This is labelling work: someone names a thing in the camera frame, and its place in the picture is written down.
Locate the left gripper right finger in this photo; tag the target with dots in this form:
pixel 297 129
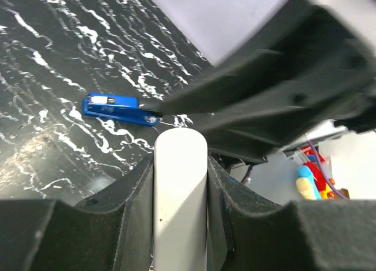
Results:
pixel 249 232

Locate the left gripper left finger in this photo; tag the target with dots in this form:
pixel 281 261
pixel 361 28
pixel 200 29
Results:
pixel 111 230

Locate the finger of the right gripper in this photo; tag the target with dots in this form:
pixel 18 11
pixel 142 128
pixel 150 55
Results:
pixel 308 63

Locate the white plastic stick tool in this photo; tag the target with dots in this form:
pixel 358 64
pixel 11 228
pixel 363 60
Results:
pixel 180 200

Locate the blue black stapler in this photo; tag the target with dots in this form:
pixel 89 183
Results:
pixel 134 110

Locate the colourful toy block pile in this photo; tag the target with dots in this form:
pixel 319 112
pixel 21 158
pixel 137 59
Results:
pixel 311 182

